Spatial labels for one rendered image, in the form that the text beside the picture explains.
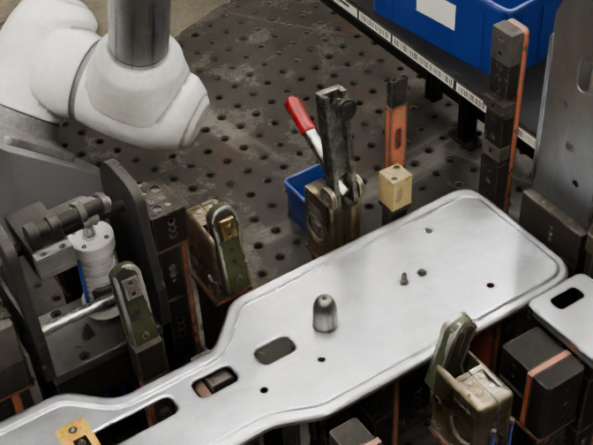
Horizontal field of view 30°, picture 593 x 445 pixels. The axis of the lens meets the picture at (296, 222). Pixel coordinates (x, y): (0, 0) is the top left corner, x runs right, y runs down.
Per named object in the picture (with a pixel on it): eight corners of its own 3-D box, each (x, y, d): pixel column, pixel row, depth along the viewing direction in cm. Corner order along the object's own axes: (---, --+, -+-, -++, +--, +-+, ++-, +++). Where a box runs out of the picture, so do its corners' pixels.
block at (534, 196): (555, 378, 172) (581, 237, 151) (503, 331, 179) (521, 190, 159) (569, 370, 173) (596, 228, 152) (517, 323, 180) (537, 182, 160)
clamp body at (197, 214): (226, 432, 167) (202, 254, 142) (189, 383, 174) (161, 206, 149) (278, 404, 170) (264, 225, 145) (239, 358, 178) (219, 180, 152)
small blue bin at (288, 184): (313, 247, 195) (312, 209, 189) (283, 216, 202) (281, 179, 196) (364, 222, 200) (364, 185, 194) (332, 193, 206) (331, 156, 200)
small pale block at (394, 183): (388, 359, 176) (393, 184, 151) (375, 346, 178) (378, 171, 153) (406, 350, 177) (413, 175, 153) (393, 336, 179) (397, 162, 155)
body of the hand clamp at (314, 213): (333, 376, 174) (328, 208, 150) (308, 349, 178) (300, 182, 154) (364, 359, 176) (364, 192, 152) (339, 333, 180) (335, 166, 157)
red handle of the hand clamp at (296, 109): (334, 199, 149) (279, 100, 152) (330, 204, 151) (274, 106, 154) (360, 186, 151) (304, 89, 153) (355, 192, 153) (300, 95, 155)
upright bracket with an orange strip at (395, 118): (386, 336, 179) (391, 83, 146) (380, 332, 180) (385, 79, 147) (400, 329, 180) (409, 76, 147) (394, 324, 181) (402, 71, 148)
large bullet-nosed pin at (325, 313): (322, 344, 141) (321, 309, 137) (308, 329, 143) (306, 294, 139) (342, 334, 142) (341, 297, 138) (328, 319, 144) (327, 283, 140)
